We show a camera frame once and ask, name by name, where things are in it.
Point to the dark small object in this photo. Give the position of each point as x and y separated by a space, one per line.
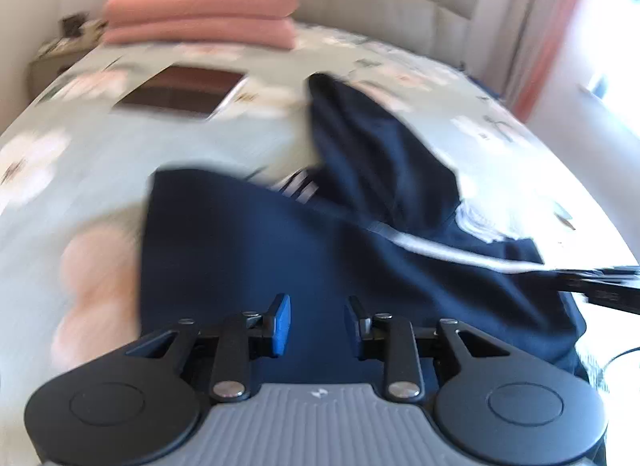
71 25

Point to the beige nightstand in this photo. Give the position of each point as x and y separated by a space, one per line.
47 65

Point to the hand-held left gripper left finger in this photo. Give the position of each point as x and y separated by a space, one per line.
283 322

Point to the floral bed sheet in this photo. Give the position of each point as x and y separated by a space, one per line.
85 155

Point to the orange and white curtain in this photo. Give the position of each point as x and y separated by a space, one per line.
545 20

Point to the navy white-striped jacket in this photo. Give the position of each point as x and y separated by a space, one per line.
280 256

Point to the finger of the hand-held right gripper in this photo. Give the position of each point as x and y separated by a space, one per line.
575 282

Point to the brown folded cloth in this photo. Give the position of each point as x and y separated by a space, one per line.
182 90

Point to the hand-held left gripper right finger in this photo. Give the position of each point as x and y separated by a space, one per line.
350 325

